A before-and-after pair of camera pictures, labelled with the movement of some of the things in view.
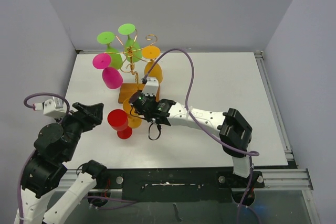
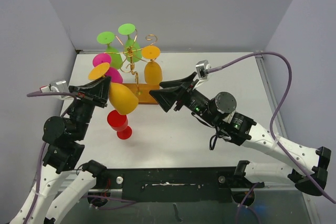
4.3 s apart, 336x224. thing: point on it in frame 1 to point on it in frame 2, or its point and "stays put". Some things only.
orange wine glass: x=134 y=120 to x=123 y=102
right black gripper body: x=146 y=114 to x=193 y=99
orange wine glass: x=151 y=52 stays put
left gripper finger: x=85 y=109 to x=75 y=88
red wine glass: x=118 y=119 stays put
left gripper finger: x=95 y=113 to x=99 y=94
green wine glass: x=133 y=51 stays put
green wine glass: x=106 y=38 stays put
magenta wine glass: x=112 y=76 stays put
